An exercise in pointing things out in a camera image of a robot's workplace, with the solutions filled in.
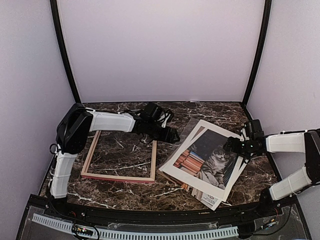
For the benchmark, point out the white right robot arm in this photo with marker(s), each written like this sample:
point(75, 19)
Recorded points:
point(307, 142)

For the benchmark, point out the printed paper insert sheet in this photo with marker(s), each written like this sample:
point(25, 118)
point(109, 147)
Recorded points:
point(207, 200)

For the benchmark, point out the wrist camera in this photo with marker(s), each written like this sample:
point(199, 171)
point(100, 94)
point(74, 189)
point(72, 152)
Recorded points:
point(253, 129)
point(151, 112)

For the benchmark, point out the brown cardboard backing board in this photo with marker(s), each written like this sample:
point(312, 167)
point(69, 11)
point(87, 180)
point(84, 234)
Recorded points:
point(200, 130)

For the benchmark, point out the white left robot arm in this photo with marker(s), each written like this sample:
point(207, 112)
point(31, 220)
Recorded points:
point(73, 130)

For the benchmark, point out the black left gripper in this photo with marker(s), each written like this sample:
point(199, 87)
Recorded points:
point(164, 138)

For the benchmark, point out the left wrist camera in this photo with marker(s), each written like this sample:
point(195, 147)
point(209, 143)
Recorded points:
point(151, 112)

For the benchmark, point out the right black corner post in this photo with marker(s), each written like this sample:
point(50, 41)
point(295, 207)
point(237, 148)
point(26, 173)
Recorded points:
point(258, 52)

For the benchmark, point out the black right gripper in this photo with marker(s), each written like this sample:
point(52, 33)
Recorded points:
point(229, 143)

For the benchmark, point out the clear acrylic sheet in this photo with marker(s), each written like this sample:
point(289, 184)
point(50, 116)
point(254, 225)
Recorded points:
point(186, 131)

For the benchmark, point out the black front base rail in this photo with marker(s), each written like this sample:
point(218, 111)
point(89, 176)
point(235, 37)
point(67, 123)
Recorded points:
point(243, 216)

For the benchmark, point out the pink wooden picture frame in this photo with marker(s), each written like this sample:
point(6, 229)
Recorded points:
point(131, 179)

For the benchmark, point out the left black corner post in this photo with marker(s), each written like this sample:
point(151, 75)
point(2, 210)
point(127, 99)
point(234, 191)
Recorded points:
point(63, 50)

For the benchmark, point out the cat and books photo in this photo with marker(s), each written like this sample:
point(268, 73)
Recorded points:
point(207, 160)

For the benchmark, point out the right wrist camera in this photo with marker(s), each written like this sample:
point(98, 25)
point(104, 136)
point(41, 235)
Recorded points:
point(253, 129)

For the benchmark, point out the white photo mat board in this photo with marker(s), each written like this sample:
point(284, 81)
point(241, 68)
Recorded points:
point(194, 182)

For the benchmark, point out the black corner post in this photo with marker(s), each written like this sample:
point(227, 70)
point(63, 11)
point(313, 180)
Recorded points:
point(258, 52)
point(63, 50)

